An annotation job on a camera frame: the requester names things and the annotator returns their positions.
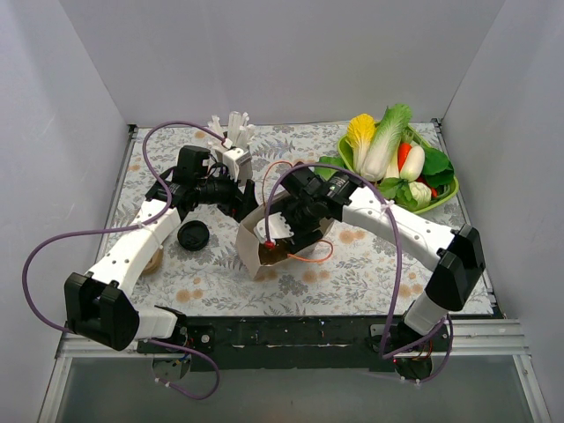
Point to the floral table mat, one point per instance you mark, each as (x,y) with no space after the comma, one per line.
(356,280)

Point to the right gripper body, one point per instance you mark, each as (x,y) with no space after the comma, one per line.
(292,223)

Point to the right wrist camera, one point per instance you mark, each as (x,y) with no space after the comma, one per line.
(274,228)

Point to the grey straw holder cup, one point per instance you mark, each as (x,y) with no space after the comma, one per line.
(245,167)

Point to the single cardboard cup carrier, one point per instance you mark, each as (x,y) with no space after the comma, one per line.
(272,256)

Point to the green vegetable tray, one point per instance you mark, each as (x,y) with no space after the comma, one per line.
(437,175)

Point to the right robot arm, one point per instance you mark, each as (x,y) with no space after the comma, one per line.
(454,256)

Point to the romaine lettuce toy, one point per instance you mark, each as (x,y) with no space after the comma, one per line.
(327,173)

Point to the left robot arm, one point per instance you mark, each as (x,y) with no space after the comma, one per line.
(98,303)

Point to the yellow napa cabbage toy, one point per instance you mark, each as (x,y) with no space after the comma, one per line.
(360,134)

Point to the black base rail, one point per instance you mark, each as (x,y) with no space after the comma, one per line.
(286,342)

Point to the brown paper bag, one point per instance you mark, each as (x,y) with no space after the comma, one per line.
(247,244)

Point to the green napa cabbage toy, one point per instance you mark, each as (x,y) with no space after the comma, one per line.
(386,141)

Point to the white radish toy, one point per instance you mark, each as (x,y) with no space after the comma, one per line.
(413,165)

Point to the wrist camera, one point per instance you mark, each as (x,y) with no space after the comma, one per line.
(274,228)
(229,154)

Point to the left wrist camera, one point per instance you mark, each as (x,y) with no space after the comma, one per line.
(229,154)

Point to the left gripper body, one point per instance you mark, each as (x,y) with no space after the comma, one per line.
(239,199)

